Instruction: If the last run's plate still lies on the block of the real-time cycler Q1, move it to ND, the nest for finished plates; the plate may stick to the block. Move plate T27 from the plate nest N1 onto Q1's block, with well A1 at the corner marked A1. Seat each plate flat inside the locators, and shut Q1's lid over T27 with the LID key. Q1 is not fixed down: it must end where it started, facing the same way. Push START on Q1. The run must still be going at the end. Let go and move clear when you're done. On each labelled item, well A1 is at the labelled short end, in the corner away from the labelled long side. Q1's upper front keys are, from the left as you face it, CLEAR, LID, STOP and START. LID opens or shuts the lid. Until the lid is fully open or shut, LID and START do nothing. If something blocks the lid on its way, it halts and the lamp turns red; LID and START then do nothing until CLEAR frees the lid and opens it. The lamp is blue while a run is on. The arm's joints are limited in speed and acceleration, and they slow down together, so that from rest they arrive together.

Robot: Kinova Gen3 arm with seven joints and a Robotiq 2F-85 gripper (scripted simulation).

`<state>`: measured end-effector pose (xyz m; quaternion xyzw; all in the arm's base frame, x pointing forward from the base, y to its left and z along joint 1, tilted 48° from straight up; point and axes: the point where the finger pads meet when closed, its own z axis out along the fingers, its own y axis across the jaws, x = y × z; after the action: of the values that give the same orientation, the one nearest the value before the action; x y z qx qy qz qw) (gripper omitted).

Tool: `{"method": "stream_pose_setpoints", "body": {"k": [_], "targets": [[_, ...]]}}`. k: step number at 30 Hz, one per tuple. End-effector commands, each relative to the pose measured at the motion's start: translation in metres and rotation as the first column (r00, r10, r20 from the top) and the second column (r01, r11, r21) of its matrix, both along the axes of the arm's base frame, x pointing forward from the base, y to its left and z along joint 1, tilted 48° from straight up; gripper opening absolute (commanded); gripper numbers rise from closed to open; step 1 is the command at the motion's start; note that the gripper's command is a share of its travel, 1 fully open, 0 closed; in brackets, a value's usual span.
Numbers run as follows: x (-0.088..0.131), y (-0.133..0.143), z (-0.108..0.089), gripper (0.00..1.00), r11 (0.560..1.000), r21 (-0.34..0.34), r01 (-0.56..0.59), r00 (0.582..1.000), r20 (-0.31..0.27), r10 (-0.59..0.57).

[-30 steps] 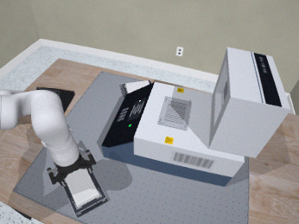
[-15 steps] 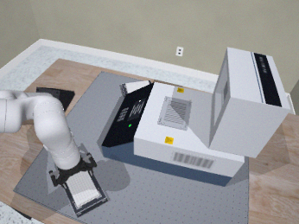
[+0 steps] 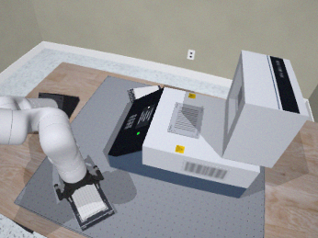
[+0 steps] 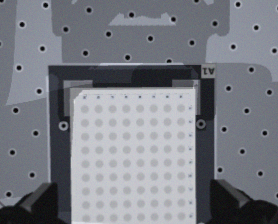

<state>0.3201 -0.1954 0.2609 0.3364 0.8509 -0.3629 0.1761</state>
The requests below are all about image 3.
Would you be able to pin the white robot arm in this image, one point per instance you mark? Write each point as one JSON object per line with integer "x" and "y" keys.
{"x": 55, "y": 132}

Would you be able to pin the white benchtop thermal cycler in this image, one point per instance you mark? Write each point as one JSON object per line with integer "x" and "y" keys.
{"x": 177, "y": 136}

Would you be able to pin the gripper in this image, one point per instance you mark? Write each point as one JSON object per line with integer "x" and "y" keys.
{"x": 87, "y": 180}

